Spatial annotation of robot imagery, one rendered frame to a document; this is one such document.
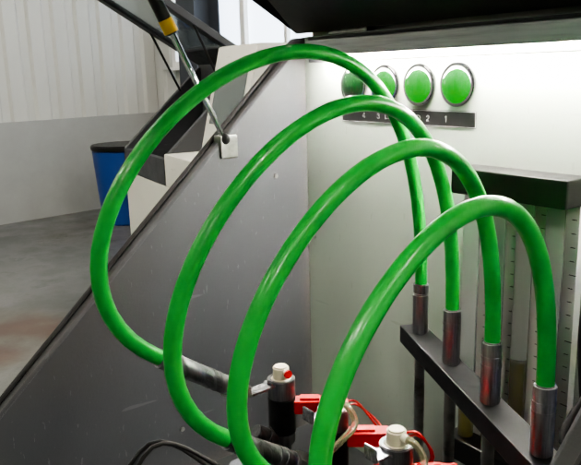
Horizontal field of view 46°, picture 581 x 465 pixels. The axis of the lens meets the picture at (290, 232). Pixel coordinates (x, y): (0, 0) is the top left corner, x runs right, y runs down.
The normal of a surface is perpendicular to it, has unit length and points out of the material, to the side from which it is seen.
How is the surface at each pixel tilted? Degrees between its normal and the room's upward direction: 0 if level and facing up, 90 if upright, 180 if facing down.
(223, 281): 90
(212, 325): 90
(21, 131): 90
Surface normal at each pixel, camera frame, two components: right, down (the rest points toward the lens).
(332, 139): -0.80, 0.15
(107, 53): 0.68, 0.14
